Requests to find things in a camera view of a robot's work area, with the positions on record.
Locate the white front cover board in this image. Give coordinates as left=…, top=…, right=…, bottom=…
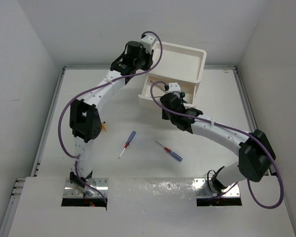
left=9, top=177, right=294, bottom=237

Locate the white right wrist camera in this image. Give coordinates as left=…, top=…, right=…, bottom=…
left=164, top=82, right=181, bottom=93

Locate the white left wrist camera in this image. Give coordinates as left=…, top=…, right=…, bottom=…
left=140, top=35, right=156, bottom=52

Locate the white drawer container box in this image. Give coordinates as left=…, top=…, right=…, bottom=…
left=138, top=42, right=207, bottom=108

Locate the metal base plate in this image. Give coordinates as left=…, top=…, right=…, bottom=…
left=63, top=178, right=109, bottom=198
left=194, top=178, right=241, bottom=198

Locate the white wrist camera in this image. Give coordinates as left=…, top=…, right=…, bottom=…
left=164, top=82, right=181, bottom=93
left=140, top=35, right=156, bottom=52

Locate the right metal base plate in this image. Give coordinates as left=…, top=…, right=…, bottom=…
left=194, top=178, right=241, bottom=198

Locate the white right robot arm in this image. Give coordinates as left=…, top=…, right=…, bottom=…
left=160, top=92, right=271, bottom=193

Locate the blue red screwdriver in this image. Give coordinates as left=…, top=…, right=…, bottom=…
left=118, top=131, right=136, bottom=158
left=155, top=141, right=183, bottom=162

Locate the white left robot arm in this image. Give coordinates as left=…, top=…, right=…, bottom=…
left=70, top=40, right=155, bottom=188

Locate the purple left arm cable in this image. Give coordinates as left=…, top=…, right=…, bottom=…
left=57, top=31, right=163, bottom=205

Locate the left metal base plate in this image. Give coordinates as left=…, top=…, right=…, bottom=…
left=63, top=178, right=109, bottom=198

